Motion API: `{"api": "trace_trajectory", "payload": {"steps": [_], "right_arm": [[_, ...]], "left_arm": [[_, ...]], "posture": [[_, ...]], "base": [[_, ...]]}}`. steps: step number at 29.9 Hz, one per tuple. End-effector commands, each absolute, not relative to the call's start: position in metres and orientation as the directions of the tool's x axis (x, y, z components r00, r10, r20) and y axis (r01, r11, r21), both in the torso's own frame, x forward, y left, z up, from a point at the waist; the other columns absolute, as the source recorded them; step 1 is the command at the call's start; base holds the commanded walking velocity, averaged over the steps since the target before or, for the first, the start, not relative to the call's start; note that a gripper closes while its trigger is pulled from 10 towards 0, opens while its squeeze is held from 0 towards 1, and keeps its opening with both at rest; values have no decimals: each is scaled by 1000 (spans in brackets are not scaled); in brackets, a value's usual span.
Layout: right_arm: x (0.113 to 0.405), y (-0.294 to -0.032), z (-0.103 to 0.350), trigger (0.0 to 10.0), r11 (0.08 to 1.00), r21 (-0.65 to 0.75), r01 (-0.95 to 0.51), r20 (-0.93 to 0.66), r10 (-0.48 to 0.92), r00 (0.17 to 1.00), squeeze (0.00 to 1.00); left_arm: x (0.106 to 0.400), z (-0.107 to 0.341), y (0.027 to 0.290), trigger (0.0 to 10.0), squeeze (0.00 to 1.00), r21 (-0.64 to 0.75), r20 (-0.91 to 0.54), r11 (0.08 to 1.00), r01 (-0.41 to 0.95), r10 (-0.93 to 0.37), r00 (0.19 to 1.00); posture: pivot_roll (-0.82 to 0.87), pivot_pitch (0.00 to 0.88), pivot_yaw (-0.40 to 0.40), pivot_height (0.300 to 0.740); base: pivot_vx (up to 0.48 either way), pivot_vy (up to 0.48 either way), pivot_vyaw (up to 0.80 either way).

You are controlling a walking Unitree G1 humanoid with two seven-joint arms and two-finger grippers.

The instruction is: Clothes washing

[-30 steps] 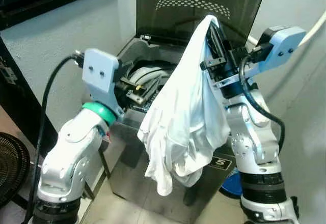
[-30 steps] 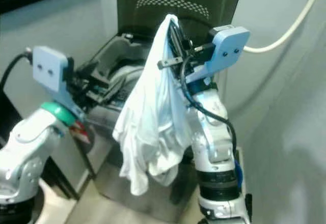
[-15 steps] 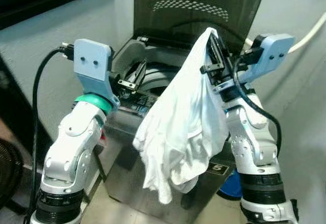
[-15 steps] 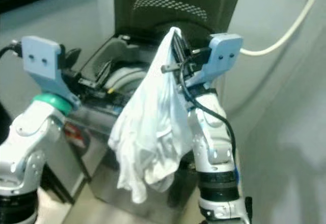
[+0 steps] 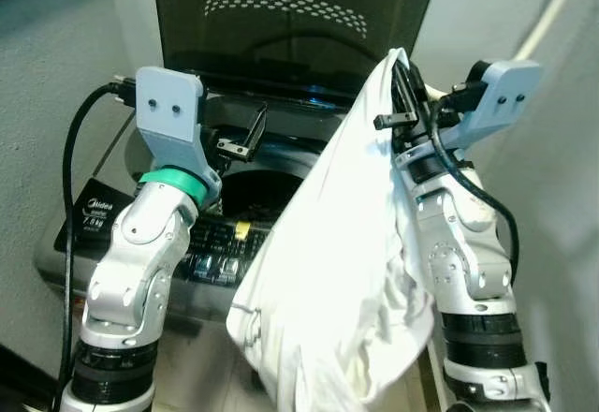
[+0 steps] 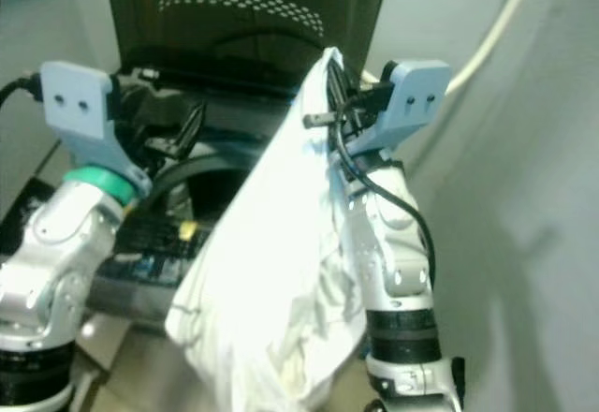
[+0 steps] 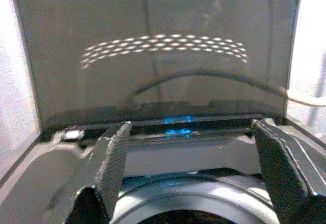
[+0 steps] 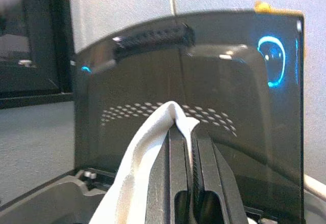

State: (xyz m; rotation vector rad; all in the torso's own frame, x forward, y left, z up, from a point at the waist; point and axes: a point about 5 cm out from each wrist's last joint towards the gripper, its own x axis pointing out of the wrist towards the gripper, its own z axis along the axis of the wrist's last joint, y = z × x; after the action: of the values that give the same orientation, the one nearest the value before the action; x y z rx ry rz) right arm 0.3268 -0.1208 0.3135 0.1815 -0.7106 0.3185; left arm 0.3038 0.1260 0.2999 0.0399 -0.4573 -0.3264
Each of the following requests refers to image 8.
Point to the silver top-load washing machine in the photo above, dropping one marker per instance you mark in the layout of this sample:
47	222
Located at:
38	203

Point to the white cloth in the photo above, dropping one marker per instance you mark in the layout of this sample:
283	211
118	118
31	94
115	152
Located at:
142	157

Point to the small yellow object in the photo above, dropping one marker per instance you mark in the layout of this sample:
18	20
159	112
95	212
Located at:
265	7

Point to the dark tinted washer lid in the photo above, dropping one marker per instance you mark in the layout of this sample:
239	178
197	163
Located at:
229	94

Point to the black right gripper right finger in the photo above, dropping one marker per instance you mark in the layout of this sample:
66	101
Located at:
219	183

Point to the black metal frame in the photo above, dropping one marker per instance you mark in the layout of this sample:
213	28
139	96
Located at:
61	43

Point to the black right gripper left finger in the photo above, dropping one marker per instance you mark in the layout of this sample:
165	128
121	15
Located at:
163	183

